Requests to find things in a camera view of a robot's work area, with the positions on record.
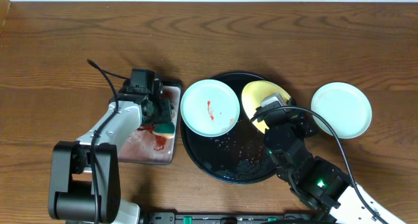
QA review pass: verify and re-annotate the green yellow sponge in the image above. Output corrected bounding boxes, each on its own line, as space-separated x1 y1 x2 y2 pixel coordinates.
152 122 176 138

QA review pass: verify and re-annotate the yellow plate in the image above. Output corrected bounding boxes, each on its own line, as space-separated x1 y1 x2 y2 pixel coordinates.
241 80 291 134

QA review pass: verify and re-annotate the light blue plate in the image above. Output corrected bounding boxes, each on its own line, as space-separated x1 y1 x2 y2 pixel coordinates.
311 82 372 139
180 79 240 137

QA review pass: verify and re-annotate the light blue plate front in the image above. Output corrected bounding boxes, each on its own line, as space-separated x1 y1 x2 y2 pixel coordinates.
311 82 372 139

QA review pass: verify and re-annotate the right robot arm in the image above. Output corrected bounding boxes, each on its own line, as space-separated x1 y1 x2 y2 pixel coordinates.
250 100 402 223

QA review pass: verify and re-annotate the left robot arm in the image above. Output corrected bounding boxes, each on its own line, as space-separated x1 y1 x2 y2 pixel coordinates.
48 94 173 223

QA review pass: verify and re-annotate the rectangular black soapy tray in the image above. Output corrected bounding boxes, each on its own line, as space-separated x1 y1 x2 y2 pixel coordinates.
118 81 182 165

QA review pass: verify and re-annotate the round black tray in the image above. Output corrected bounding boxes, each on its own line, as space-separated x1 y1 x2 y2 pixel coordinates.
180 71 295 185

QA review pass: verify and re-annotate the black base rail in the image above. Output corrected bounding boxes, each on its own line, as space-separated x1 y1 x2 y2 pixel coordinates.
138 212 336 224

